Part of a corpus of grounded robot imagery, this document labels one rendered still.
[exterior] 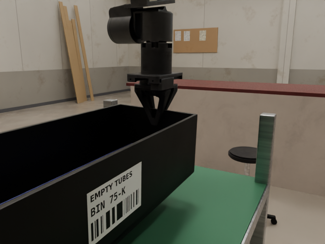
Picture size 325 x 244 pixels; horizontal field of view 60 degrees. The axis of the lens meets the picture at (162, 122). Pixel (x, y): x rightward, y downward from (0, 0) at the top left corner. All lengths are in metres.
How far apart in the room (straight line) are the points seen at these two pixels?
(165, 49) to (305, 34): 8.17
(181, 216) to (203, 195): 0.09
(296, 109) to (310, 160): 0.48
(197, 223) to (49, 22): 7.81
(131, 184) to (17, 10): 7.38
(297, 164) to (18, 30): 6.50
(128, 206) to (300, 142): 2.54
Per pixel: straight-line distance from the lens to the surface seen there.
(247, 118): 2.84
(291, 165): 2.90
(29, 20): 7.79
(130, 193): 0.35
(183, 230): 0.48
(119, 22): 0.55
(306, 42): 8.61
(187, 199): 0.56
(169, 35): 0.51
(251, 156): 2.06
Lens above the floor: 1.22
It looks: 13 degrees down
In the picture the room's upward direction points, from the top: straight up
